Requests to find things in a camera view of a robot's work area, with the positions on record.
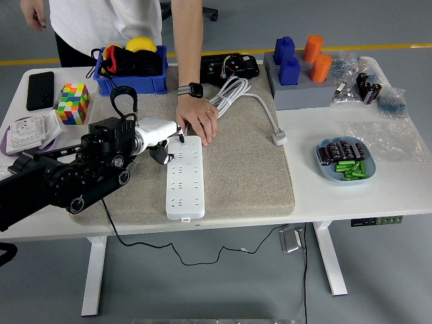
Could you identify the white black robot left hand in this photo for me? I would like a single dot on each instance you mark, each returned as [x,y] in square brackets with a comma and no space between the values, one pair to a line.
[155,130]

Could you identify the person's right hand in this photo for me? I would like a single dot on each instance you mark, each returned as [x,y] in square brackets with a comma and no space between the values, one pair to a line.
[33,13]

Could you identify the person's left hand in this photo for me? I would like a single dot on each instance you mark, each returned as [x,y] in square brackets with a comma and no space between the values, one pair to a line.
[197,113]

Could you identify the white power strip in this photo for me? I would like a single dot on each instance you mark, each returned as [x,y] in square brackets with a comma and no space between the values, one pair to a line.
[185,189]

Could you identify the person's left forearm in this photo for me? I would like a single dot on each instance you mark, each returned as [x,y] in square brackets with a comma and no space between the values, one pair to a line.
[187,44]

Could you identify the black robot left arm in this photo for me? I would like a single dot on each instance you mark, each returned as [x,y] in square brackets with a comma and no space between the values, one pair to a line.
[50,182]

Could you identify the white power strip plug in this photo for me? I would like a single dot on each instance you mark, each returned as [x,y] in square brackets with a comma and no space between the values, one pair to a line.
[279,138]

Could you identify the black wristwatch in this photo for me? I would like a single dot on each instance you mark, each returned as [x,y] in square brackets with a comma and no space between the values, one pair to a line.
[195,90]

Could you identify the blue plastic bin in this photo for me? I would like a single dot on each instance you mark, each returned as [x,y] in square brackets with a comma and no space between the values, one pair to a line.
[135,86]

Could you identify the black electronic device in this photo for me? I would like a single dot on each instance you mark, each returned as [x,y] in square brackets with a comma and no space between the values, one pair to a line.
[243,69]

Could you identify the black cloth pouch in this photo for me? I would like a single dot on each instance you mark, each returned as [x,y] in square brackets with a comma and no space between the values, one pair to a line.
[145,64]

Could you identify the person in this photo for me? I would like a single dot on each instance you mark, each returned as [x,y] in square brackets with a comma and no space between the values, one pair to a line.
[101,20]

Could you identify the grey-brown mat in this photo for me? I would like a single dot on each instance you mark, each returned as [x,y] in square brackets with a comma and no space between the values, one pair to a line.
[243,175]

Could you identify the black smartphone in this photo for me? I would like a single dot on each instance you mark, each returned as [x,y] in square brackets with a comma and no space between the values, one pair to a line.
[40,91]

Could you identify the colourful puzzle cube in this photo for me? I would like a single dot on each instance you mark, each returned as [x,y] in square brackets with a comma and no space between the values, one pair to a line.
[72,104]

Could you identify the yellow ball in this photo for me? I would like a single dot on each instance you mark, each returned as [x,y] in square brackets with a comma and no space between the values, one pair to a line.
[140,44]

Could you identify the black office chair base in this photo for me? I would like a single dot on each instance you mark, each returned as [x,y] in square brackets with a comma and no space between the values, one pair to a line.
[211,13]

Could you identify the blue plastic block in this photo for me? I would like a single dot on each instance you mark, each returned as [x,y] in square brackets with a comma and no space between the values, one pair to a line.
[289,72]
[283,50]

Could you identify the grey holder block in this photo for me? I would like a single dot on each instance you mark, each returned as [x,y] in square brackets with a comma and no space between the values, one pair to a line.
[300,98]
[300,60]

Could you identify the orange plastic cylinder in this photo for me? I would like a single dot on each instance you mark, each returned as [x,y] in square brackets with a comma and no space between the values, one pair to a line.
[312,49]
[320,69]

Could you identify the black capacitor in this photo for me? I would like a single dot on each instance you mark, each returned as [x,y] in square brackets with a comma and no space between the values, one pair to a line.
[324,154]
[353,151]
[360,151]
[345,150]
[334,150]

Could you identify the purple plate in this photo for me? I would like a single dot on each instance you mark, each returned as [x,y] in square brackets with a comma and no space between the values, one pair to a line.
[3,145]

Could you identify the light blue plate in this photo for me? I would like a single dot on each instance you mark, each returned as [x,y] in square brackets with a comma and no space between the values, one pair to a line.
[325,170]

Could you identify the clear bag of metal parts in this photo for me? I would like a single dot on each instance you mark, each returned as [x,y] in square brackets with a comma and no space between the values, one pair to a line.
[344,94]

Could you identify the green battery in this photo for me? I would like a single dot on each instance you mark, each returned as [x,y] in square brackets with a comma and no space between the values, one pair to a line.
[353,179]
[362,167]
[344,164]
[353,175]
[343,169]

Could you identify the white table leg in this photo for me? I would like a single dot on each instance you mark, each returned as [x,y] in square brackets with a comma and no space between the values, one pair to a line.
[94,273]
[329,256]

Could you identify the silver metal floor box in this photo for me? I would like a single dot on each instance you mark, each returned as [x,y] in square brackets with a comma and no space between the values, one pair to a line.
[290,240]

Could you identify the bag of black capacitors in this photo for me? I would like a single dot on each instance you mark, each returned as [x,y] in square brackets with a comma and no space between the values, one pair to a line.
[368,89]

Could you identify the empty clear plastic bag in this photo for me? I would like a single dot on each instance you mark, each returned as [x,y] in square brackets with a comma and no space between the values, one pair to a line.
[388,138]

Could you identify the bag of blue components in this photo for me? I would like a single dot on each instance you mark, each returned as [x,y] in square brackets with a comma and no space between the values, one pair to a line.
[391,103]

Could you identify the table height control panel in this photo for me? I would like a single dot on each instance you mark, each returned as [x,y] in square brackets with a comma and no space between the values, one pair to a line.
[376,221]

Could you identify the white switch panel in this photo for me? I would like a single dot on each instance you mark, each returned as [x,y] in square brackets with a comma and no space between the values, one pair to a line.
[52,125]

